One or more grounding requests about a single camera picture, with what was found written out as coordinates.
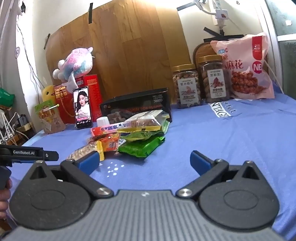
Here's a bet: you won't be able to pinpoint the peanut bar packet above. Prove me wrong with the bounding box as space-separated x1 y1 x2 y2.
67 142 97 161

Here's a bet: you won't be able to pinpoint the orange snack packet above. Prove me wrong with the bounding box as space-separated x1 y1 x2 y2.
87 133 120 161

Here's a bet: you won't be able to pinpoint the red white snack stick packet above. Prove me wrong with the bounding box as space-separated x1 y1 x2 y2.
91 123 122 137

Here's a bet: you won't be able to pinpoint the small white yogurt cup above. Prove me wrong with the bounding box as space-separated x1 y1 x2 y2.
96 116 110 127

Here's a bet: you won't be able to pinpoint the light green snack packet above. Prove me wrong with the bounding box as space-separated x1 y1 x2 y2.
120 121 170 142

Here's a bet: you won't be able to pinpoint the clear cookie snack packet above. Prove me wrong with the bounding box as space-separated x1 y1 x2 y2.
117 109 170 133

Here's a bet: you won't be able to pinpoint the person's left hand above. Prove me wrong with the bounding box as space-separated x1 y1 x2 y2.
0 179 13 219

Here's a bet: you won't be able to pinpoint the brown green snack pouch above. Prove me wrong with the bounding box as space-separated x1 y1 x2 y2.
34 100 66 134

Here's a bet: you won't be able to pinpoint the green bag at left edge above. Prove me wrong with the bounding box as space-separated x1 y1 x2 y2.
0 88 15 108

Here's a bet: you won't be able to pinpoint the smartphone with video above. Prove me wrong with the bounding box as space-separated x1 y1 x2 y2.
73 86 93 130

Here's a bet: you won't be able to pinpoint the black sheep tin box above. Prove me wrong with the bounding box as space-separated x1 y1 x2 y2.
100 88 172 124

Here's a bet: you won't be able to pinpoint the yellow duck plush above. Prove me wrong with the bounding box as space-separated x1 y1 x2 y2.
42 85 56 104

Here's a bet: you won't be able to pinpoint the red biscuit gift box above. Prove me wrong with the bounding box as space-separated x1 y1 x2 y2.
54 74 102 123

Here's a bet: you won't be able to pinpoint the left nut jar gold lid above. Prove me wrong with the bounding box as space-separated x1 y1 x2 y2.
172 64 201 108

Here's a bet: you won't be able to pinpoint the nut jar gold lid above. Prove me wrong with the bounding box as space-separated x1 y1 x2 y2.
198 55 230 103
172 64 201 108

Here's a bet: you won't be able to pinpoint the right nut jar gold lid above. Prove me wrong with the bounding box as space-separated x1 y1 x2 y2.
198 55 230 103

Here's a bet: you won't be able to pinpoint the pastel plush toy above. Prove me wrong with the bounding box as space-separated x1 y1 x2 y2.
52 47 94 93

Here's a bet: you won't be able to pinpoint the pink twisted snack bag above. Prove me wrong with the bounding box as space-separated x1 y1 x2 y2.
210 33 274 99

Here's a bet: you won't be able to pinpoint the round wooden cutting board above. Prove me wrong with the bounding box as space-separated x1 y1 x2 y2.
193 43 216 66

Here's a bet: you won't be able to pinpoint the frosted glass door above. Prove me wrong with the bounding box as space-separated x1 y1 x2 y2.
266 0 295 98

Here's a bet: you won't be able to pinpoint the power strip and cables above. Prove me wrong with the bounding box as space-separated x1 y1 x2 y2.
0 108 35 147

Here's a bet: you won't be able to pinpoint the wooden board on wall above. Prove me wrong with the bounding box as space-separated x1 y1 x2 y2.
46 1 191 100

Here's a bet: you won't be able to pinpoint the white wall power adapter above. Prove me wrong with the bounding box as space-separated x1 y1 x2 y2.
176 0 232 35

